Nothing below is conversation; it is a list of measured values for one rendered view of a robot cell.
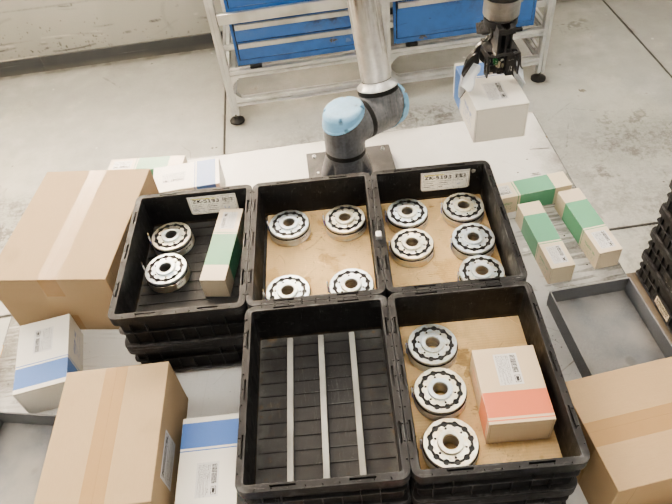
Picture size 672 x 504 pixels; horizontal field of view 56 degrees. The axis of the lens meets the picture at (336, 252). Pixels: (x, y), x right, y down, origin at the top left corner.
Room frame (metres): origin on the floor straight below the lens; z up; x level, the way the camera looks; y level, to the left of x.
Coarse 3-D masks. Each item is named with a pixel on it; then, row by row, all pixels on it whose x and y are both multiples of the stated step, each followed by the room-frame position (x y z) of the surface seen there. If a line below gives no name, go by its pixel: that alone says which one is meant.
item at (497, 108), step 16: (480, 64) 1.32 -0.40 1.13; (480, 80) 1.26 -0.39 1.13; (496, 80) 1.25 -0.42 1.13; (512, 80) 1.24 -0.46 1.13; (464, 96) 1.24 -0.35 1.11; (480, 96) 1.19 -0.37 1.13; (496, 96) 1.18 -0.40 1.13; (512, 96) 1.18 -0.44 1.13; (464, 112) 1.23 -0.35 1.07; (480, 112) 1.14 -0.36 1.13; (496, 112) 1.14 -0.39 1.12; (512, 112) 1.14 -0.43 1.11; (480, 128) 1.14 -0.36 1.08; (496, 128) 1.14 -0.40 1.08; (512, 128) 1.14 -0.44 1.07
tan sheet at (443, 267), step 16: (384, 208) 1.19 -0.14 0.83; (432, 208) 1.17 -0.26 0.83; (384, 224) 1.13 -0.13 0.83; (432, 224) 1.11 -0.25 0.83; (448, 240) 1.05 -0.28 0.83; (448, 256) 1.00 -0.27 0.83; (496, 256) 0.98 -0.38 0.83; (400, 272) 0.97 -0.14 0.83; (416, 272) 0.96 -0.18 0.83; (432, 272) 0.95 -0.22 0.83; (448, 272) 0.95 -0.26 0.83
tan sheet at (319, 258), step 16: (320, 224) 1.16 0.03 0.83; (272, 240) 1.13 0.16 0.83; (320, 240) 1.10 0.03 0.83; (336, 240) 1.10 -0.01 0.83; (352, 240) 1.09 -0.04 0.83; (368, 240) 1.08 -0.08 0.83; (272, 256) 1.07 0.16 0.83; (288, 256) 1.06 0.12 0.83; (304, 256) 1.06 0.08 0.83; (320, 256) 1.05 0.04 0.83; (336, 256) 1.04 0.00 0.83; (352, 256) 1.04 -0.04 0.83; (368, 256) 1.03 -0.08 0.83; (272, 272) 1.02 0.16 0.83; (288, 272) 1.01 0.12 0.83; (304, 272) 1.00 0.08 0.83; (320, 272) 1.00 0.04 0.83; (336, 272) 0.99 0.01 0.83; (368, 272) 0.98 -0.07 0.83; (320, 288) 0.95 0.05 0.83
